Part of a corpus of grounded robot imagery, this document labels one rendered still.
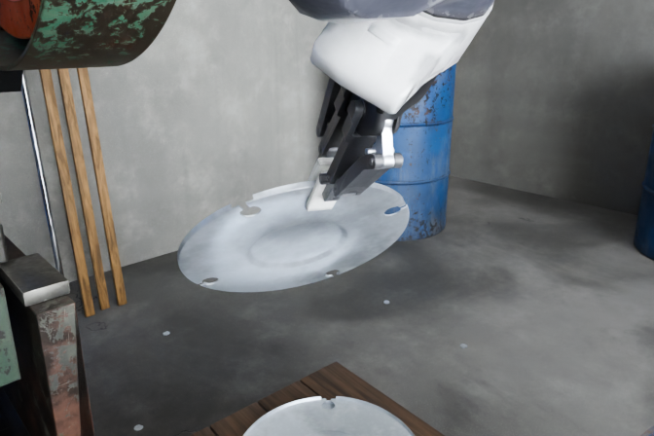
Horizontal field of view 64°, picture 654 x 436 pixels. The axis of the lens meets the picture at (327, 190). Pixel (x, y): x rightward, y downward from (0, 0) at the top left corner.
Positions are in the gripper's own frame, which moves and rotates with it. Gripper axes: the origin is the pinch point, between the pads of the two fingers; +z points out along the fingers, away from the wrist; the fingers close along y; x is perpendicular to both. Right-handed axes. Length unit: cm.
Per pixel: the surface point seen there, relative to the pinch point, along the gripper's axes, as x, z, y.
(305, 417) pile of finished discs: -6, 49, -17
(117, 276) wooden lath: 26, 154, 55
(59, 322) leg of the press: 29.2, 33.9, 0.5
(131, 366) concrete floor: 22, 132, 16
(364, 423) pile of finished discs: -15, 45, -20
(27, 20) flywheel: 33, 24, 48
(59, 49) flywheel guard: 27.3, 18.8, 36.7
